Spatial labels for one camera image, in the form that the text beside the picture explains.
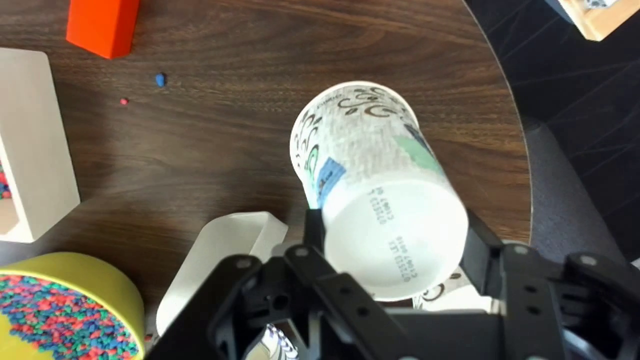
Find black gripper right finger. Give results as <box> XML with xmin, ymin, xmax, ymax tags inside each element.
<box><xmin>460</xmin><ymin>210</ymin><xmax>640</xmax><ymax>360</ymax></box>

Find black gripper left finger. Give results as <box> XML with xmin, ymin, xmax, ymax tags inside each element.
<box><xmin>148</xmin><ymin>205</ymin><xmax>429</xmax><ymax>360</ymax></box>

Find swirl paper cup blue sticker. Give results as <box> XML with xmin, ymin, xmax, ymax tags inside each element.
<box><xmin>289</xmin><ymin>77</ymin><xmax>470</xmax><ymax>302</ymax></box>

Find swirl patterned paper cup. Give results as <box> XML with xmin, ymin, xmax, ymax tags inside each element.
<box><xmin>413</xmin><ymin>267</ymin><xmax>498</xmax><ymax>315</ymax></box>

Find yellow bowl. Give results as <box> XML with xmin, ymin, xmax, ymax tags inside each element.
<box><xmin>0</xmin><ymin>249</ymin><xmax>148</xmax><ymax>360</ymax></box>

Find multicoloured beads in yellow bowl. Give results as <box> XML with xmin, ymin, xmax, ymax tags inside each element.
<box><xmin>0</xmin><ymin>271</ymin><xmax>139</xmax><ymax>360</ymax></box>

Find wooden board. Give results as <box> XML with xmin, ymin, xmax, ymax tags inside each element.
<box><xmin>558</xmin><ymin>0</ymin><xmax>640</xmax><ymax>43</ymax></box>

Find pale wooden box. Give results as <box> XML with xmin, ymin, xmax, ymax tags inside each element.
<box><xmin>0</xmin><ymin>46</ymin><xmax>83</xmax><ymax>245</ymax></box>

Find orange red block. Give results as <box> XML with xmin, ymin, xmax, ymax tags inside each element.
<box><xmin>64</xmin><ymin>0</ymin><xmax>143</xmax><ymax>61</ymax></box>

